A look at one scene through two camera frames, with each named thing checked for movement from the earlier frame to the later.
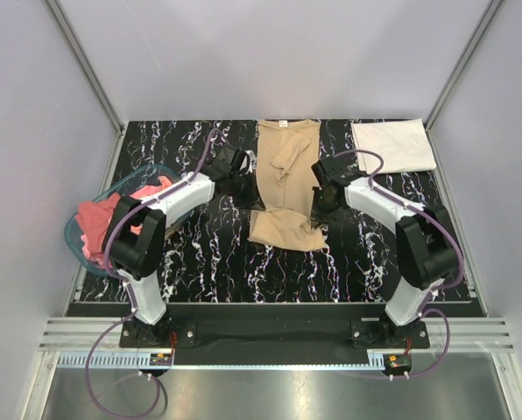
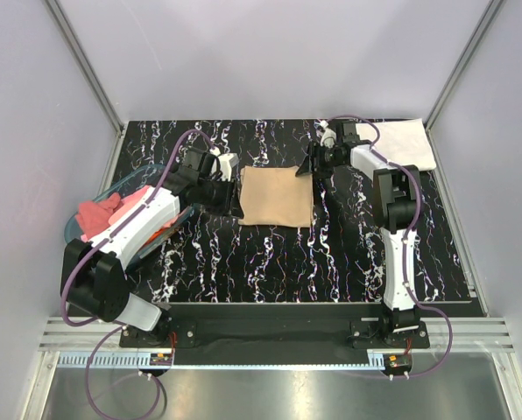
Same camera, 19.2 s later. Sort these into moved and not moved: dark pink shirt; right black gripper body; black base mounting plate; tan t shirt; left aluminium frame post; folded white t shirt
Moved: tan t shirt; right black gripper body
Not moved: folded white t shirt; left aluminium frame post; black base mounting plate; dark pink shirt
